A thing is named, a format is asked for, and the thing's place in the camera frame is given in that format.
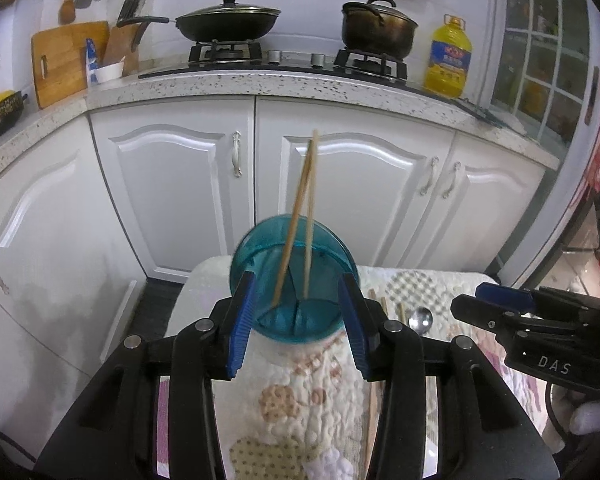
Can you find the dark cooking pot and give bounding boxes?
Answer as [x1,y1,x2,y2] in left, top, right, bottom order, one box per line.
[341,12,420,59]

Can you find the blue transparent plastic cup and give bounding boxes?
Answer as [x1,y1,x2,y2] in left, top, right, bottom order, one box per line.
[229,214,357,346]

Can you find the blue and white packet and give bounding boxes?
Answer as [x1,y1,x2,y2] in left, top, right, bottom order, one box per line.
[84,37,101,86]

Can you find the white bowl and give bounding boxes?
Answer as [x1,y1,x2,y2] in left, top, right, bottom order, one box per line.
[91,57,127,83]

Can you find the black gas stove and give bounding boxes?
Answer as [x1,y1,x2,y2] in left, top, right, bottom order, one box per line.
[139,40,410,86]

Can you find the speckled stone countertop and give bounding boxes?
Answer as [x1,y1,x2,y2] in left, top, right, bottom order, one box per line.
[0,67,561,193]

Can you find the metal spoon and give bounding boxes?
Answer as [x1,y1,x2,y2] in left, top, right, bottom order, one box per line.
[409,307,433,336]

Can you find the quilted patterned mat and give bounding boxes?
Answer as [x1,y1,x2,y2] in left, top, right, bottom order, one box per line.
[162,255,571,480]

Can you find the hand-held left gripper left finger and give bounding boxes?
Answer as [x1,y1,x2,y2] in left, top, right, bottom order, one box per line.
[32,271,257,480]

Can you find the glass wok lid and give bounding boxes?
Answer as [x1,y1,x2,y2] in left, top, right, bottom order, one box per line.
[176,0,282,20]

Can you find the wooden cutting board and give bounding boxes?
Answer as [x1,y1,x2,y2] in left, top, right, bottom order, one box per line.
[31,21,111,110]

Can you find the wooden knife block with knives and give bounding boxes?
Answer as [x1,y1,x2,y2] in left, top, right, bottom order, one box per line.
[102,0,143,73]

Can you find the yellow cooking oil bottle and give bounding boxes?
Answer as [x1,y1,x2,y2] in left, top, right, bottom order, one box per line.
[422,14,473,100]

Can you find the dark pot lid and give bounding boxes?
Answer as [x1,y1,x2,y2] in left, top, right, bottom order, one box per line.
[342,0,419,28]

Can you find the white glass-paned door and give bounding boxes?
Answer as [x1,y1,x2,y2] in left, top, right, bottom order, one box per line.
[490,0,600,146]

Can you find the black wok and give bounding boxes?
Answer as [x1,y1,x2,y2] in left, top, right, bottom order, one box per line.
[116,10,281,43]

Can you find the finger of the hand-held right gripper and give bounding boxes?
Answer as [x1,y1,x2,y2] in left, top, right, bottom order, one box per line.
[451,294,531,333]
[475,282,600,313]

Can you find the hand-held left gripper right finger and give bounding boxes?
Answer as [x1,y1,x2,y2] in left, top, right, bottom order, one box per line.
[337,272,563,480]

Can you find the yellow and black pot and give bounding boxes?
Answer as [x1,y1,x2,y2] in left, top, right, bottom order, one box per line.
[0,89,28,150]

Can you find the white cabinet door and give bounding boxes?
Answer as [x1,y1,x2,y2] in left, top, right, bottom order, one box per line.
[0,115,148,426]
[255,97,456,281]
[432,130,548,273]
[89,94,257,281]

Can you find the black door handle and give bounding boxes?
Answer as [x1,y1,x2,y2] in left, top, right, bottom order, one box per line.
[585,67,598,126]

